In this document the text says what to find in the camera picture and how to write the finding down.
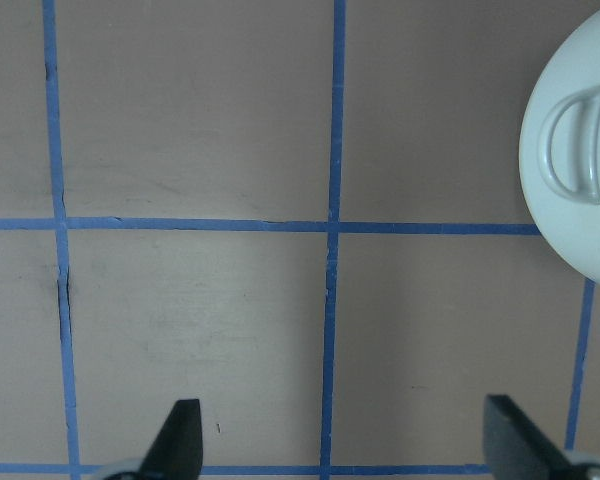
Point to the pale green cooking pot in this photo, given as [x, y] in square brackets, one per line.
[559, 150]

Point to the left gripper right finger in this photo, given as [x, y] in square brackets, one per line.
[515, 448]

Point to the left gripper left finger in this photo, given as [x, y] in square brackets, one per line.
[177, 451]

